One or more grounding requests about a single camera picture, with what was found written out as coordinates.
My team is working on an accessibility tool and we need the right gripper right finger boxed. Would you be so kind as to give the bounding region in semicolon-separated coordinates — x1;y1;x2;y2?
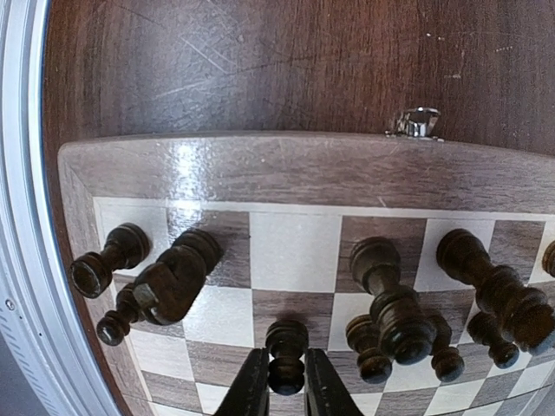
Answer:
304;348;363;416

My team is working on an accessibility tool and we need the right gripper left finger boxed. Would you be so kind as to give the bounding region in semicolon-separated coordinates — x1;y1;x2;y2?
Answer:
214;348;270;416

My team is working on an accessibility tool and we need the eleventh dark brown chess piece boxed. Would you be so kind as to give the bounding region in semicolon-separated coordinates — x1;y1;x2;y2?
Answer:
265;319;309;396

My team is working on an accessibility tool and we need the wooden chess board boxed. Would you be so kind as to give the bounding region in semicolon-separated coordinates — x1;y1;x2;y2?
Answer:
58;133;554;415

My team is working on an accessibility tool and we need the metal board clasp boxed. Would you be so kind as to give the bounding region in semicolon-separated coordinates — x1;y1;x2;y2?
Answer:
385;107;443;142

